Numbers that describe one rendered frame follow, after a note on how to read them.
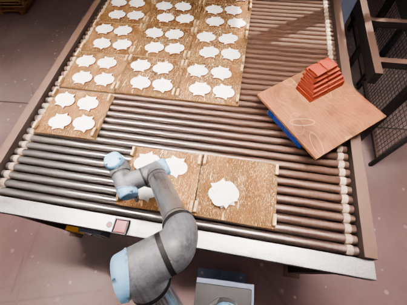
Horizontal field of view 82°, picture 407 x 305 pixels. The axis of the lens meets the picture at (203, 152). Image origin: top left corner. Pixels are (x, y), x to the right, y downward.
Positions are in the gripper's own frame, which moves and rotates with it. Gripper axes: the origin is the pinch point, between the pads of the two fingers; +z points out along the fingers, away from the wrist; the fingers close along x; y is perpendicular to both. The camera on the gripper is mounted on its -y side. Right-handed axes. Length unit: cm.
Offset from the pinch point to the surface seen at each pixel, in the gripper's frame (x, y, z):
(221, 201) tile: 0.9, -41.3, 1.7
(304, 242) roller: 14, -83, 6
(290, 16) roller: -160, -78, 7
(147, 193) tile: 1.8, -2.3, 2.8
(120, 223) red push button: 18.5, 8.0, 4.2
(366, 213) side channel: -3, -111, 4
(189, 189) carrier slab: -3.8, -23.6, 3.9
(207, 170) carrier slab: -15.8, -31.6, 4.1
